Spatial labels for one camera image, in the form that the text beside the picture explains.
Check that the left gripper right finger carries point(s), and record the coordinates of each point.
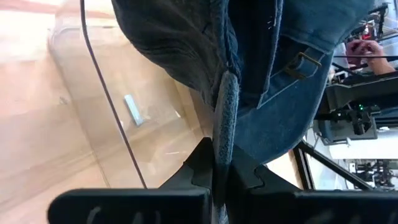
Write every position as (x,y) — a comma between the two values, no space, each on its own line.
(295,208)

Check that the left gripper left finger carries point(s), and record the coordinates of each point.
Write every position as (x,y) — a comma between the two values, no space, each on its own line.
(161,207)

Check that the blue denim cap with buckle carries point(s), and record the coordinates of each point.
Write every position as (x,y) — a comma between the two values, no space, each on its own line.
(280,118)

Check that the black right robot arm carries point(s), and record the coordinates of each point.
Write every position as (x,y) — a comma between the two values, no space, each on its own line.
(348,102)

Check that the clear plastic bin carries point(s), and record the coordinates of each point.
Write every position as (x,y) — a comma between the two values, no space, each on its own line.
(149,93)

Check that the person's hand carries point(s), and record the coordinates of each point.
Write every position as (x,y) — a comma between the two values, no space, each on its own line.
(370,51)

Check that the black table frame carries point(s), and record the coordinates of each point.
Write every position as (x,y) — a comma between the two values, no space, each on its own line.
(329,166)

